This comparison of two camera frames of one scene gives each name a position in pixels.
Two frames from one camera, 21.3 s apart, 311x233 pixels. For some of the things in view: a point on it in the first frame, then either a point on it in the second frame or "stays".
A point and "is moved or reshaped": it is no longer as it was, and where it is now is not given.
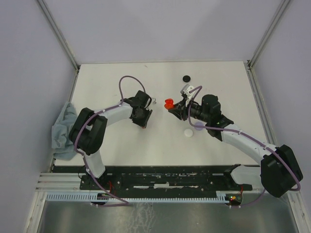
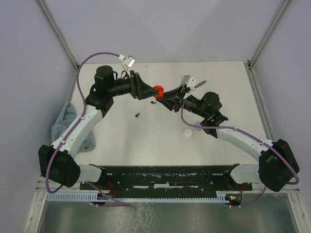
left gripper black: x=143 y=123 -> x=139 y=89
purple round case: x=198 y=123 stays
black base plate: x=166 y=179 stays
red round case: x=169 y=104 is moved or reshaped
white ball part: x=188 y=133 stays
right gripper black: x=180 y=109 -> x=170 y=104
